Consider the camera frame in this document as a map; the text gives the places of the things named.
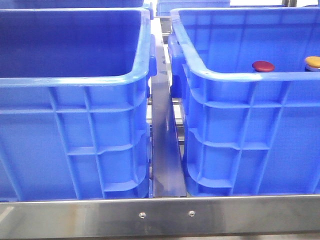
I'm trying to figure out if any blue far-left plastic bin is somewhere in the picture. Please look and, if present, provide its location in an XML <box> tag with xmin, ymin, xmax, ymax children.
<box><xmin>0</xmin><ymin>0</ymin><xmax>154</xmax><ymax>20</ymax></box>

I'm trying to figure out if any yellow mushroom push button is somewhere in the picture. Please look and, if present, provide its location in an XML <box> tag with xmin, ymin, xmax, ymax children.
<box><xmin>304</xmin><ymin>56</ymin><xmax>320</xmax><ymax>72</ymax></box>

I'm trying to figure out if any red mushroom push button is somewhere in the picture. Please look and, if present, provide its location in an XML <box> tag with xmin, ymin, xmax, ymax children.
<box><xmin>252</xmin><ymin>60</ymin><xmax>275</xmax><ymax>73</ymax></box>

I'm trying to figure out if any blue crate background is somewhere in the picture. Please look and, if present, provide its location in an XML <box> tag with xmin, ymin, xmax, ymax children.
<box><xmin>156</xmin><ymin>0</ymin><xmax>231</xmax><ymax>17</ymax></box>

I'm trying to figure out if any blue target plastic bin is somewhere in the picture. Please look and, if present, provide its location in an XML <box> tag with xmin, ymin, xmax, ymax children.
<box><xmin>170</xmin><ymin>6</ymin><xmax>320</xmax><ymax>197</ymax></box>

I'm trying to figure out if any metal divider rail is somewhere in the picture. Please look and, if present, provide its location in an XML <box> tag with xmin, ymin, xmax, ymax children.
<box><xmin>151</xmin><ymin>17</ymin><xmax>187</xmax><ymax>198</ymax></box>

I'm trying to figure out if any metal shelf front rail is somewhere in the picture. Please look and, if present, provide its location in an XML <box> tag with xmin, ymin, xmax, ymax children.
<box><xmin>0</xmin><ymin>195</ymin><xmax>320</xmax><ymax>239</ymax></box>

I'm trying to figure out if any blue source plastic bin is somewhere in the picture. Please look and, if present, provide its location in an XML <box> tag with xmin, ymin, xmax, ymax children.
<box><xmin>0</xmin><ymin>8</ymin><xmax>157</xmax><ymax>202</ymax></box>

